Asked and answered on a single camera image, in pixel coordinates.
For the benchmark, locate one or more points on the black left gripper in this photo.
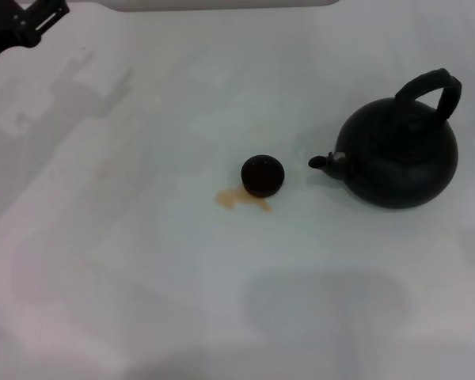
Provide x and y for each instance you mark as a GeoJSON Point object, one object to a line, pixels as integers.
{"type": "Point", "coordinates": [0, 27]}

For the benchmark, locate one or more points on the black small teacup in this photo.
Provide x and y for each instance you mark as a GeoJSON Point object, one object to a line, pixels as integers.
{"type": "Point", "coordinates": [263, 176]}

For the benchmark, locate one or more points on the black round teapot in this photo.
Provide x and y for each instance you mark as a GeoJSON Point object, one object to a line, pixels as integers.
{"type": "Point", "coordinates": [396, 166]}

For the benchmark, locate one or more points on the large brown tea puddle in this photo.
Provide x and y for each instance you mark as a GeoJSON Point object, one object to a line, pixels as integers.
{"type": "Point", "coordinates": [227, 199]}

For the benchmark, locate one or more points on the white tablecloth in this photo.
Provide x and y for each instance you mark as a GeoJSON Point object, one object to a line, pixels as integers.
{"type": "Point", "coordinates": [221, 277]}

